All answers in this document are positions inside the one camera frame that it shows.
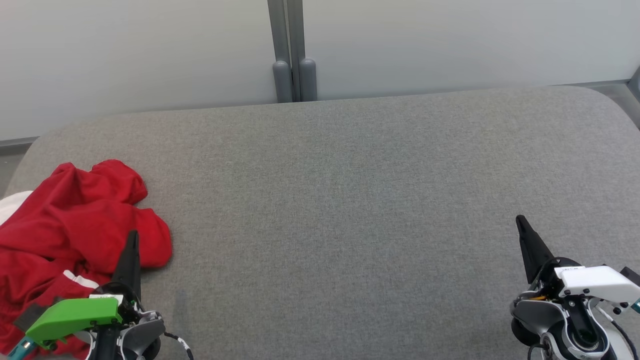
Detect grey partition post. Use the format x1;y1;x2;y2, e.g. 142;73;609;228
267;0;294;104
287;0;319;102

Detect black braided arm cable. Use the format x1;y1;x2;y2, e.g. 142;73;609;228
162;331;195;360

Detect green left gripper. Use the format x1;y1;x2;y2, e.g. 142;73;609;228
25;230;143;350

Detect grey partition base rail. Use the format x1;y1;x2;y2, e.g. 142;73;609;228
0;136;40;149
565;79;632;90

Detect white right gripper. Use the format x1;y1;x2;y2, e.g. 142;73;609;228
516;215;640;306

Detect red t-shirt white sleeves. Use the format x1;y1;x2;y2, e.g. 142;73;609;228
0;159;174;282

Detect red shorts white stripe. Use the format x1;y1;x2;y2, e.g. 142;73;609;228
0;267;103;360

